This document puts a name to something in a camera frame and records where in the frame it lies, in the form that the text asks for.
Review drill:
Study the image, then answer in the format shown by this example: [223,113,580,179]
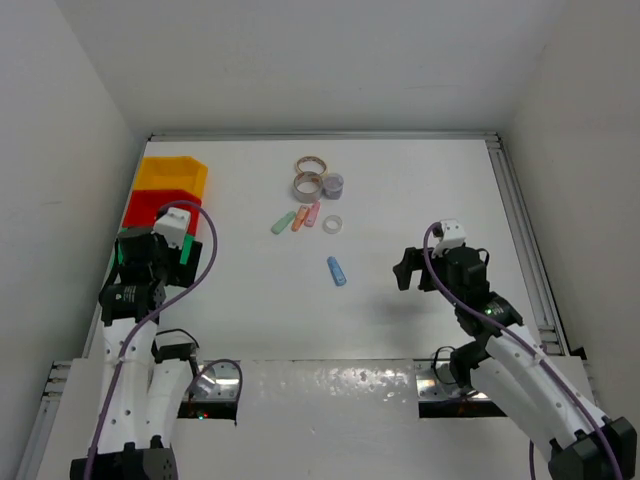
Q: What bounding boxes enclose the blue correction tape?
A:
[327,256,347,287]

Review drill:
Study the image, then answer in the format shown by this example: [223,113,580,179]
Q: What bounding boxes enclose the small white tape roll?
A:
[322,215,343,234]

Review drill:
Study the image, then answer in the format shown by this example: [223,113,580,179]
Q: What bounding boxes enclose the clear jar purple contents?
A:
[323,173,344,200]

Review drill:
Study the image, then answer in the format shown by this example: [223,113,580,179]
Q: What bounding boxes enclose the pink correction tape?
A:
[304,201,321,228]

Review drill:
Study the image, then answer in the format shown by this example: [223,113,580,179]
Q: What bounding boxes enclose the orange correction tape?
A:
[291,205,310,232]

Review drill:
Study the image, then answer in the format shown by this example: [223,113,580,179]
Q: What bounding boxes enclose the wide grey tape roll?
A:
[292,171,323,204]

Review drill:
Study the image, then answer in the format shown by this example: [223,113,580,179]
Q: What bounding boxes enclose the green correction tape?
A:
[270,211,296,235]

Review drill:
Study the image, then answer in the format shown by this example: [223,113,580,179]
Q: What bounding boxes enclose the patterned tape roll thin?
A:
[294,155,329,177]

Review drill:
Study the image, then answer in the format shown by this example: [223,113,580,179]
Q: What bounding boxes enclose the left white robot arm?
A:
[69,227,196,479]

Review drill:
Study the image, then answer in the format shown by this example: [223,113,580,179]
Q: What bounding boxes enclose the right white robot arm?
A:
[393,245,638,479]

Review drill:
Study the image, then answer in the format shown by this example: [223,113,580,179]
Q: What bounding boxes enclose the green plastic bin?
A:
[116,227,194,265]

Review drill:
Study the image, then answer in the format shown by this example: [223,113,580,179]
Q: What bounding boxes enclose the red plastic bin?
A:
[122,190,202,228]

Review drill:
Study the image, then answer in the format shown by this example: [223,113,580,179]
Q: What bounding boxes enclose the yellow plastic bin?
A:
[134,156,208,199]

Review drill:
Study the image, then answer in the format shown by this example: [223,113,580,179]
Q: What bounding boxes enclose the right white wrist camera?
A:
[431,219,466,258]

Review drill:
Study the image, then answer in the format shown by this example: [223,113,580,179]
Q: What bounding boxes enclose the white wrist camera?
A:
[431,219,466,258]
[153,207,191,250]

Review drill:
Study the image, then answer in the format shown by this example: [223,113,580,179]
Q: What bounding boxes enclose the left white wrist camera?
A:
[153,207,191,250]

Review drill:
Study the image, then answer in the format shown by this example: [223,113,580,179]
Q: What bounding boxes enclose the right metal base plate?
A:
[414,358,489,403]

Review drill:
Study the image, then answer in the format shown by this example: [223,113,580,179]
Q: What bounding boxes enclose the metal base plate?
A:
[184,359,244,403]
[414,358,489,403]

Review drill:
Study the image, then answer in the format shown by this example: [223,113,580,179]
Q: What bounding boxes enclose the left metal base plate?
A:
[184,359,244,403]

